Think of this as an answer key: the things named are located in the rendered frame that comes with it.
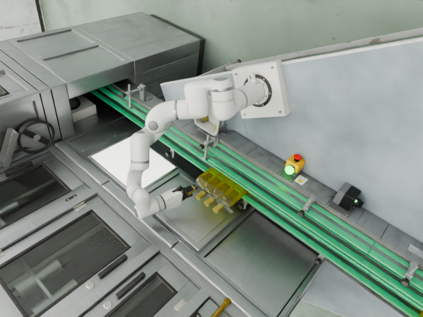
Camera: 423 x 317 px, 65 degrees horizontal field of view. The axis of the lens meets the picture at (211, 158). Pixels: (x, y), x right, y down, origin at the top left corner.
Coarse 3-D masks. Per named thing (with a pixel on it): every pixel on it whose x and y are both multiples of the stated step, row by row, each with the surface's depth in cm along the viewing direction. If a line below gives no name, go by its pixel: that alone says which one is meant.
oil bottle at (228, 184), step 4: (228, 180) 174; (220, 184) 171; (224, 184) 171; (228, 184) 172; (232, 184) 172; (236, 184) 174; (216, 188) 169; (220, 188) 169; (224, 188) 169; (228, 188) 170; (216, 192) 167; (220, 192) 167; (224, 192) 167; (220, 196) 167; (220, 200) 169
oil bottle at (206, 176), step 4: (212, 168) 180; (204, 172) 176; (208, 172) 177; (212, 172) 177; (216, 172) 177; (200, 176) 174; (204, 176) 174; (208, 176) 175; (212, 176) 175; (196, 180) 173; (200, 180) 172; (204, 180) 172; (208, 180) 173; (200, 184) 172; (204, 184) 172
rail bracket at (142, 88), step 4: (128, 84) 199; (140, 84) 208; (128, 88) 200; (140, 88) 206; (144, 88) 208; (128, 92) 201; (132, 92) 204; (140, 92) 212; (144, 92) 210; (124, 96) 199; (128, 96) 204; (140, 96) 214; (144, 96) 212; (148, 96) 218; (144, 100) 214; (128, 108) 209
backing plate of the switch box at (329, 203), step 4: (336, 192) 158; (332, 196) 156; (332, 200) 154; (328, 204) 152; (332, 204) 152; (336, 204) 152; (332, 208) 150; (336, 208) 150; (340, 208) 151; (352, 208) 152; (340, 212) 149; (344, 212) 149; (348, 212) 150; (348, 216) 148
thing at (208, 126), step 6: (210, 96) 175; (210, 102) 186; (210, 108) 189; (210, 114) 191; (198, 120) 193; (210, 120) 193; (216, 120) 190; (204, 126) 190; (210, 126) 191; (210, 132) 187; (216, 132) 184
